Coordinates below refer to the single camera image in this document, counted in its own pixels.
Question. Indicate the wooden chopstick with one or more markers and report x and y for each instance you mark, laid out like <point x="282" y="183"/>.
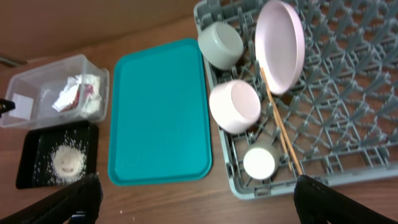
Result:
<point x="277" y="119"/>
<point x="290" y="147"/>

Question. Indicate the white napkin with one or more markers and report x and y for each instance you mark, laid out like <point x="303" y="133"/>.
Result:
<point x="90" y="105"/>

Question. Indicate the small white plate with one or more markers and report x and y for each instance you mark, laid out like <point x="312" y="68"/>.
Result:
<point x="235" y="106"/>

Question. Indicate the teal serving tray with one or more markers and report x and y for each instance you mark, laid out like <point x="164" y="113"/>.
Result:
<point x="160" y="124"/>

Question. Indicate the large white plate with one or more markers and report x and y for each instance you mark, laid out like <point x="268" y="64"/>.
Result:
<point x="280" y="45"/>

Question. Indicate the grey dishwasher rack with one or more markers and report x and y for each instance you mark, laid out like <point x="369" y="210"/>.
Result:
<point x="341" y="115"/>

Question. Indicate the clear plastic waste bin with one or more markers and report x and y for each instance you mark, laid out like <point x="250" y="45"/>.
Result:
<point x="36" y="90"/>

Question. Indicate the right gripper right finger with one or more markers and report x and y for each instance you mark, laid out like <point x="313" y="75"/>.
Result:
<point x="317" y="203"/>

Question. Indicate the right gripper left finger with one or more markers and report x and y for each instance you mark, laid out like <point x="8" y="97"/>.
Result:
<point x="78" y="202"/>

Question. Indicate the white paper cup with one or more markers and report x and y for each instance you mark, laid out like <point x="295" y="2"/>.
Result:
<point x="261" y="160"/>

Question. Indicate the pile of white rice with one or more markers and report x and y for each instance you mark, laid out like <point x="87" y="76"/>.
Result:
<point x="61" y="159"/>

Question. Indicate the black plastic tray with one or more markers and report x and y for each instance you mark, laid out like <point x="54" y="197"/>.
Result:
<point x="85" y="129"/>

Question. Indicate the red snack wrapper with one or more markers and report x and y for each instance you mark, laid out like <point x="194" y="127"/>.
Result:
<point x="87" y="90"/>

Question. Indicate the grey bowl of rice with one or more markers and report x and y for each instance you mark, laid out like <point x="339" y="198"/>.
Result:
<point x="221" y="45"/>

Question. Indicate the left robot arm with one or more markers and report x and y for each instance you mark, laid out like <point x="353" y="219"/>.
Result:
<point x="6" y="106"/>

